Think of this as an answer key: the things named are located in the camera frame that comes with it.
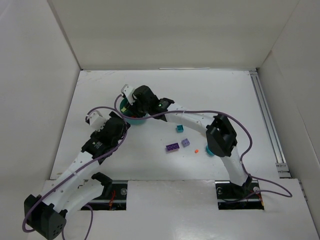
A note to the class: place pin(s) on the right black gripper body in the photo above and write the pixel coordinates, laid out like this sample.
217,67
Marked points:
136,107

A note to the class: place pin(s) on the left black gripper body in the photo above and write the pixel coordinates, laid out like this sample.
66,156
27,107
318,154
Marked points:
119,120

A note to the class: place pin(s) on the dark purple long lego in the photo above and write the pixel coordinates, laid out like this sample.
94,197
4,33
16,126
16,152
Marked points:
172,147

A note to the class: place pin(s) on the light purple square lego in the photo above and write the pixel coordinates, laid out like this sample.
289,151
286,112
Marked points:
185,142

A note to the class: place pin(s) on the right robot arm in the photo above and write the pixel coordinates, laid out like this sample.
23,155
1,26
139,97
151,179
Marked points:
221,136

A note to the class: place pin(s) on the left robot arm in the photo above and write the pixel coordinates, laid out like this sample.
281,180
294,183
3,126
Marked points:
48,213

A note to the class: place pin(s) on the teal square lego brick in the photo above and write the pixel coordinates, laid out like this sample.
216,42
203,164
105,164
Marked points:
179,128

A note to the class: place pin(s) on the teal rounded lego piece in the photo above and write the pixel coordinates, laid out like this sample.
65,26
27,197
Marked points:
211,154

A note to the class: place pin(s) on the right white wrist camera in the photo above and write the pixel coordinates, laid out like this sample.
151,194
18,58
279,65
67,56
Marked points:
128,92

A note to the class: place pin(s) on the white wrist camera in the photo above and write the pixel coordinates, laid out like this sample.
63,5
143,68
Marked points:
128,92
96,120

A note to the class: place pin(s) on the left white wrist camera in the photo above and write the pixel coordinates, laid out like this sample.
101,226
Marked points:
96,120

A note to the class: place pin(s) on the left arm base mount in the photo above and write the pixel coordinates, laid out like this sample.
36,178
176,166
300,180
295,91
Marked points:
113,196

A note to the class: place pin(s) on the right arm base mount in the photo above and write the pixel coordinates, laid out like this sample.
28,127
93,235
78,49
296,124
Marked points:
233,197

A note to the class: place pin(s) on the aluminium rail right side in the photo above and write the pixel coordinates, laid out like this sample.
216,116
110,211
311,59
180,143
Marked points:
280,160

